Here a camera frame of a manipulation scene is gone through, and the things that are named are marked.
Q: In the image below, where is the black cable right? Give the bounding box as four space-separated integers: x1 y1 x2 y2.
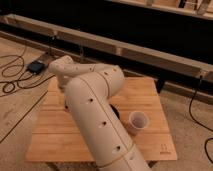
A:
188 75 213 165

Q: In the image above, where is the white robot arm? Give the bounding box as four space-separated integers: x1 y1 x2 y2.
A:
49 55 151 171

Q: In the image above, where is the wooden table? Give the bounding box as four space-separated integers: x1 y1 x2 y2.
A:
26 77 177 166

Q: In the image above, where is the black power adapter box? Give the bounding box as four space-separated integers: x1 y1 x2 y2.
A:
27 61 45 74

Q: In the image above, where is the long wooden beam frame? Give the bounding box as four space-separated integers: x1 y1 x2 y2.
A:
0 13 213 98

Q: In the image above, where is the dark round bowl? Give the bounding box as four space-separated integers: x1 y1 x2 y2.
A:
110 104 120 119

